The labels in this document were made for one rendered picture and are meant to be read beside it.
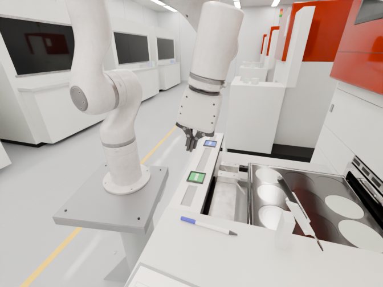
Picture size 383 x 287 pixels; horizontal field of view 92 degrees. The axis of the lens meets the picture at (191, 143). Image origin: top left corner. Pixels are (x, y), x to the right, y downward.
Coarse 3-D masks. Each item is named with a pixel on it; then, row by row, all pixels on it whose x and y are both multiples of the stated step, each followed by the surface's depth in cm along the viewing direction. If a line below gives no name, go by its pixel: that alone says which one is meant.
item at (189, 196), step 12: (204, 156) 76; (216, 156) 75; (192, 168) 68; (204, 168) 68; (204, 180) 61; (180, 192) 56; (192, 192) 57; (204, 192) 56; (168, 204) 52; (180, 204) 52; (192, 204) 52
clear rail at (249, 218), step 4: (248, 164) 80; (248, 168) 78; (248, 172) 75; (248, 176) 73; (248, 180) 71; (248, 184) 68; (248, 188) 66; (248, 192) 64; (248, 196) 63; (248, 200) 61; (248, 204) 59; (248, 208) 58; (248, 212) 57; (248, 216) 55; (248, 220) 54
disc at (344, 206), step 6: (330, 198) 62; (336, 198) 62; (342, 198) 62; (330, 204) 60; (336, 204) 60; (342, 204) 60; (348, 204) 60; (354, 204) 60; (336, 210) 58; (342, 210) 58; (348, 210) 58; (354, 210) 58; (360, 210) 58; (348, 216) 55; (354, 216) 55; (360, 216) 55
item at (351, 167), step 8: (352, 168) 72; (344, 176) 77; (360, 176) 67; (352, 184) 73; (368, 184) 63; (368, 192) 62; (376, 192) 59; (360, 200) 66; (376, 200) 58; (368, 208) 62; (376, 216) 59
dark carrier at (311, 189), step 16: (256, 176) 73; (288, 176) 73; (304, 176) 73; (320, 176) 73; (256, 192) 65; (272, 192) 65; (304, 192) 65; (320, 192) 65; (336, 192) 65; (352, 192) 65; (256, 208) 58; (272, 208) 58; (288, 208) 58; (304, 208) 58; (320, 208) 58; (256, 224) 53; (272, 224) 53; (320, 224) 53; (336, 224) 53; (368, 224) 53; (336, 240) 48
